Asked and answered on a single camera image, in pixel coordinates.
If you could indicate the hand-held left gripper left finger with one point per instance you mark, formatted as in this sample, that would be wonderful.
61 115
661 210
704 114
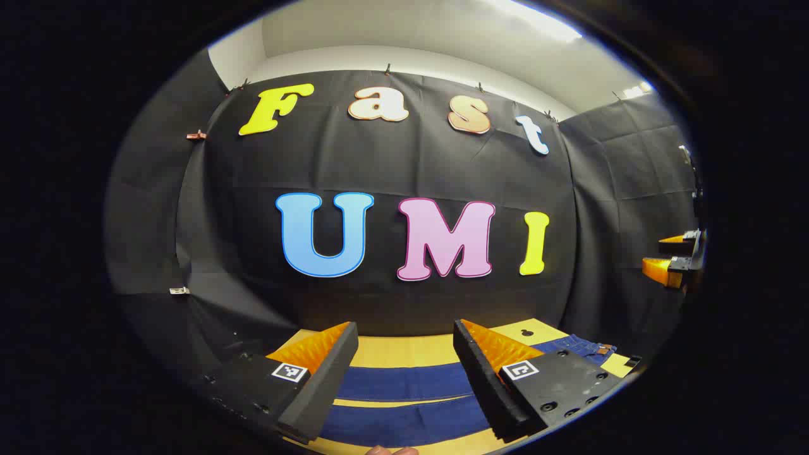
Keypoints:
322 392

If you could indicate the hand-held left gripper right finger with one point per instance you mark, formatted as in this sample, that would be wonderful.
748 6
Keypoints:
483 385

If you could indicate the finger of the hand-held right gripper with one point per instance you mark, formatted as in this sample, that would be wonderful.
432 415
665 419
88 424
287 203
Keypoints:
663 272
676 241

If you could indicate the blue jeans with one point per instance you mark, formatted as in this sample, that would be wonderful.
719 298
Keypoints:
404 382

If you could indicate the small black block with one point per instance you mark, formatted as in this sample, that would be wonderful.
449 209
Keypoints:
634 361

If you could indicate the small ceiling light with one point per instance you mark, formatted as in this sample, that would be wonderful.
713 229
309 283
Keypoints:
637 90

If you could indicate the white cloth clip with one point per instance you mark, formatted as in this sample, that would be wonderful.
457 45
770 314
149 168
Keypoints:
179 291

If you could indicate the copper cloth clip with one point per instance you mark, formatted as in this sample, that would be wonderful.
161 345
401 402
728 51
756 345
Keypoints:
196 135

